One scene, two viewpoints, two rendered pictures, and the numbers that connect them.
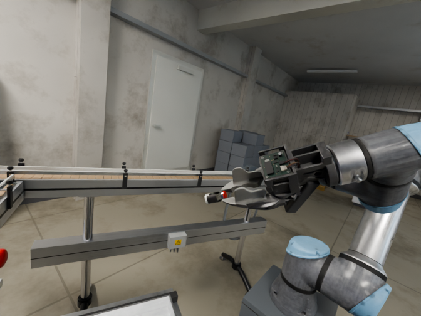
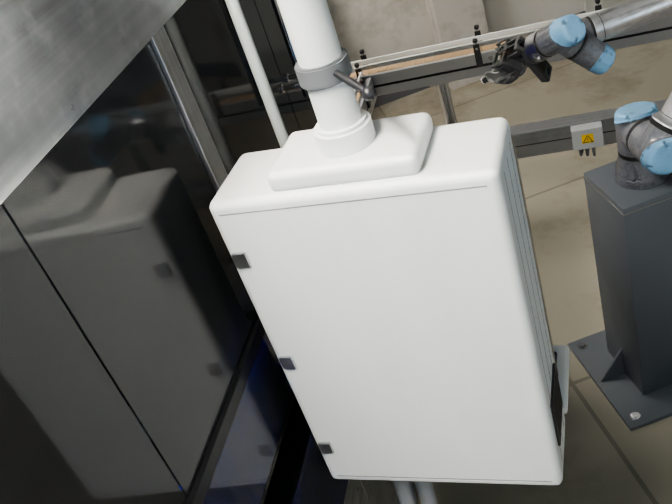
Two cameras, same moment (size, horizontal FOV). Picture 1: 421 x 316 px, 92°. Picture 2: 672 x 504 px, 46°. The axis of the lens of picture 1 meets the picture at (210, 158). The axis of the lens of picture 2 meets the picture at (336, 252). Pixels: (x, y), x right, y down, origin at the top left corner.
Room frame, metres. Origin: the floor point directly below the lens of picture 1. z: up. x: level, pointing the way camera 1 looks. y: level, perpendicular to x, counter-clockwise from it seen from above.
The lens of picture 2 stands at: (-1.34, -1.23, 2.16)
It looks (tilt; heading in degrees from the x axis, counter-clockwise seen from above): 33 degrees down; 50
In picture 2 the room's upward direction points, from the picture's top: 20 degrees counter-clockwise
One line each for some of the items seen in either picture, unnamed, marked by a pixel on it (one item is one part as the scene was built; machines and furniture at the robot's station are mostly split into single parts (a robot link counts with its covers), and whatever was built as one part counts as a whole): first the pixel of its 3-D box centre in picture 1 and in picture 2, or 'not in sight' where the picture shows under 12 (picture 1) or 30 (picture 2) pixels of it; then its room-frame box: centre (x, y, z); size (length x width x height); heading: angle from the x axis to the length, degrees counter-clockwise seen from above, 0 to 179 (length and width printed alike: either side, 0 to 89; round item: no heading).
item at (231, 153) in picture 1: (242, 155); not in sight; (4.73, -0.74, 0.55); 1.09 x 0.73 x 1.10; 141
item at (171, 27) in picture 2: not in sight; (251, 112); (-0.34, 0.07, 1.50); 0.47 x 0.01 x 0.59; 28
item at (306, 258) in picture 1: (306, 259); (637, 127); (0.60, -0.37, 0.96); 0.13 x 0.12 x 0.14; 46
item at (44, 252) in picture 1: (176, 235); (591, 129); (1.31, 0.15, 0.49); 1.60 x 0.08 x 0.12; 118
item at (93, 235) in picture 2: not in sight; (166, 263); (-0.82, -0.18, 1.50); 0.49 x 0.01 x 0.59; 28
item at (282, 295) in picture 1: (295, 288); (639, 161); (0.60, -0.36, 0.84); 0.15 x 0.15 x 0.10
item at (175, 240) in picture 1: (176, 240); (587, 136); (1.24, 0.13, 0.50); 0.12 x 0.05 x 0.09; 118
